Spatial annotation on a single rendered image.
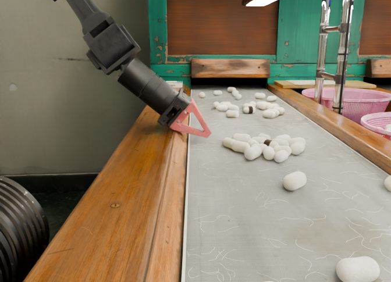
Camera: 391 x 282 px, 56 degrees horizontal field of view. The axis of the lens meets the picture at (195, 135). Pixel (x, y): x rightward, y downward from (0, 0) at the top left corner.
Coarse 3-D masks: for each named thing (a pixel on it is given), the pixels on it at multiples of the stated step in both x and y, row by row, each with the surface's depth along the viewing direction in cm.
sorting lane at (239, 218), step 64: (256, 128) 83; (320, 128) 83; (192, 192) 49; (256, 192) 49; (320, 192) 49; (384, 192) 49; (192, 256) 34; (256, 256) 34; (320, 256) 34; (384, 256) 34
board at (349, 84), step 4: (276, 80) 144; (280, 80) 144; (284, 80) 144; (332, 80) 144; (348, 80) 144; (352, 80) 144; (356, 80) 144; (276, 84) 140; (280, 84) 133; (284, 84) 132; (288, 84) 132; (292, 84) 132; (348, 84) 132; (352, 84) 132; (356, 84) 132; (360, 84) 132; (364, 84) 132; (368, 84) 132; (372, 84) 132
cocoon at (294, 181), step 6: (288, 174) 49; (294, 174) 49; (300, 174) 49; (288, 180) 48; (294, 180) 48; (300, 180) 49; (306, 180) 50; (288, 186) 48; (294, 186) 48; (300, 186) 49
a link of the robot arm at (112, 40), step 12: (72, 0) 78; (84, 0) 76; (84, 12) 73; (96, 12) 72; (84, 24) 71; (96, 24) 69; (108, 24) 70; (84, 36) 69; (96, 36) 68; (108, 36) 66; (120, 36) 66; (96, 48) 66; (108, 48) 66; (120, 48) 67; (132, 48) 69; (108, 60) 67
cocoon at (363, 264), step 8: (360, 256) 31; (344, 264) 30; (352, 264) 30; (360, 264) 30; (368, 264) 30; (376, 264) 30; (336, 272) 31; (344, 272) 30; (352, 272) 30; (360, 272) 30; (368, 272) 30; (376, 272) 30; (344, 280) 30; (352, 280) 30; (360, 280) 30; (368, 280) 30
